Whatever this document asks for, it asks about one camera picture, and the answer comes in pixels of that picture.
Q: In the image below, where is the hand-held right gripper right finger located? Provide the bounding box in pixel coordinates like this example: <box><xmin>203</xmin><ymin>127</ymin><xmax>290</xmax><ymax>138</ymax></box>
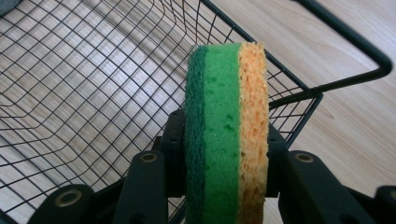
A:
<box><xmin>266</xmin><ymin>122</ymin><xmax>290</xmax><ymax>199</ymax></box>

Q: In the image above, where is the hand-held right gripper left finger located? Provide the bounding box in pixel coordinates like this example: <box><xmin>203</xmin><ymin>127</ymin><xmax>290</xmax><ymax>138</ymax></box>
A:
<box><xmin>159</xmin><ymin>108</ymin><xmax>188</xmax><ymax>199</ymax></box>

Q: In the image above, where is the green and yellow sponge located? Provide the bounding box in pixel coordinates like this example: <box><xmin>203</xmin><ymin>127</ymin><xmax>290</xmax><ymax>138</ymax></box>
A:
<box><xmin>183</xmin><ymin>41</ymin><xmax>271</xmax><ymax>224</ymax></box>

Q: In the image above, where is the black wire mesh basket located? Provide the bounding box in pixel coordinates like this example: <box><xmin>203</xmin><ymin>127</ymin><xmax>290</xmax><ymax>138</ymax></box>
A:
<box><xmin>0</xmin><ymin>0</ymin><xmax>394</xmax><ymax>224</ymax></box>

